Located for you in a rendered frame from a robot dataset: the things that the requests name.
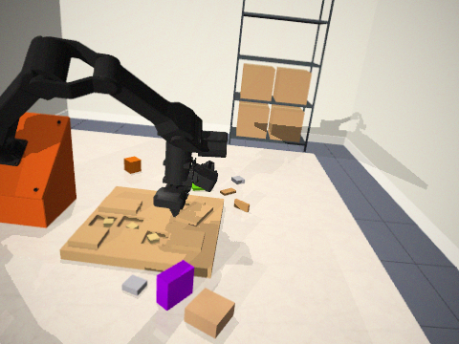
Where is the purple block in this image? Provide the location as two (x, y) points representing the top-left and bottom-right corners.
(156, 260), (194, 311)

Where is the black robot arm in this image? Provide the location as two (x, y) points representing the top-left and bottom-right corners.
(0, 35), (228, 192)

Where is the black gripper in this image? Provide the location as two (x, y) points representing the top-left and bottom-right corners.
(153, 155), (193, 217)

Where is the lime green cube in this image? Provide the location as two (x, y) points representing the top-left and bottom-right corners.
(191, 183), (205, 191)

